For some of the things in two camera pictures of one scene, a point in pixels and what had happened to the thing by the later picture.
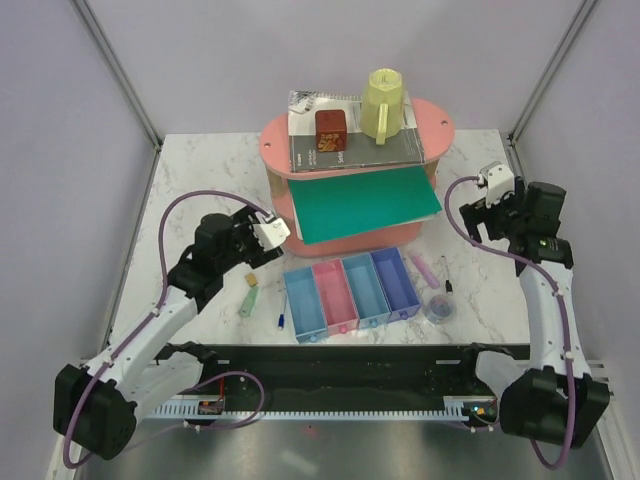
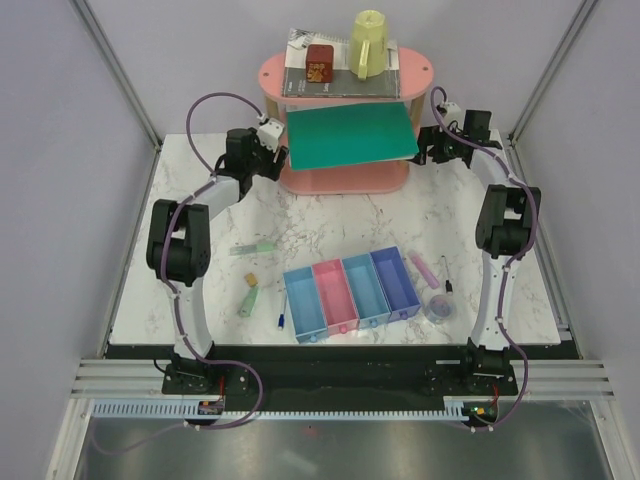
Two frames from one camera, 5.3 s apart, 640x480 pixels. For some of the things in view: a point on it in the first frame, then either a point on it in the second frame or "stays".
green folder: [335, 206] -> [351, 135]
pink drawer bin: [337, 301] stays
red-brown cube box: [331, 130] -> [320, 63]
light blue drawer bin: [305, 305] stays
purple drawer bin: [396, 283] stays
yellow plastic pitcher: [382, 107] -> [369, 44]
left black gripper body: [245, 247] -> [257, 164]
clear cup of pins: [440, 309] stays
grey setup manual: [362, 150] -> [345, 82]
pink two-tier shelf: [436, 127] -> [416, 79]
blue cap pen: [281, 321] stays
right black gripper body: [500, 220] -> [444, 147]
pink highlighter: [433, 282] stays
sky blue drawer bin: [367, 291] stays
